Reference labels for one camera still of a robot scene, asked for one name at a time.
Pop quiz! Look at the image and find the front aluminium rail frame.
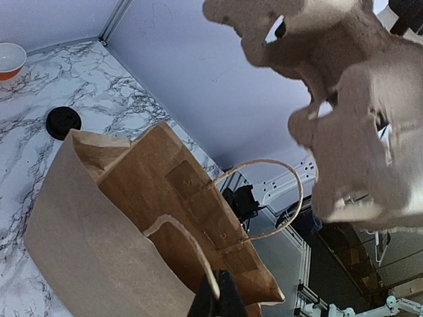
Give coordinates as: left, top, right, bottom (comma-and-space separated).
217, 155, 331, 317

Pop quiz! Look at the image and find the brown pulp cup carrier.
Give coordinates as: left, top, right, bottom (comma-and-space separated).
203, 1, 422, 230

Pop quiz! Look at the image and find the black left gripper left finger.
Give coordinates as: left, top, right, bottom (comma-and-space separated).
187, 276, 219, 317

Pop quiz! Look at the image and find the brown paper bag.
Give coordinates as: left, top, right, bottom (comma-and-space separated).
24, 122, 286, 316

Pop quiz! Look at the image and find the orange white bowl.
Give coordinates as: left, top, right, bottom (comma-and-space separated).
0, 42, 27, 81

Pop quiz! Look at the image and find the right corner aluminium post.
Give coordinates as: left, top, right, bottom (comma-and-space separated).
98, 0, 132, 46

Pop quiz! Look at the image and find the black coffee cup lid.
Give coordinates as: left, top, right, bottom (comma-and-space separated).
46, 106, 82, 141

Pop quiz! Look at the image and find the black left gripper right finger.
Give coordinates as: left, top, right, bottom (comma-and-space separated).
216, 270, 247, 317

